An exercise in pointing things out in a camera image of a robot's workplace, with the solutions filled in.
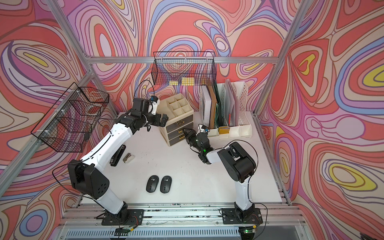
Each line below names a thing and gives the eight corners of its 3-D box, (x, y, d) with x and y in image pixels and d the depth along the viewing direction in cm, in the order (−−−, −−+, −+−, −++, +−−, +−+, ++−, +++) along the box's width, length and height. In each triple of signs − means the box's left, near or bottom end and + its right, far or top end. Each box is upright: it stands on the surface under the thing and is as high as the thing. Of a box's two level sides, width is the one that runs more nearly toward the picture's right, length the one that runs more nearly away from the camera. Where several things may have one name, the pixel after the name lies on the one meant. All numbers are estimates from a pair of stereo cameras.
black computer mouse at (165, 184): (160, 193, 83) (159, 192, 81) (162, 177, 88) (161, 175, 87) (170, 193, 83) (170, 192, 81) (172, 177, 88) (171, 175, 87)
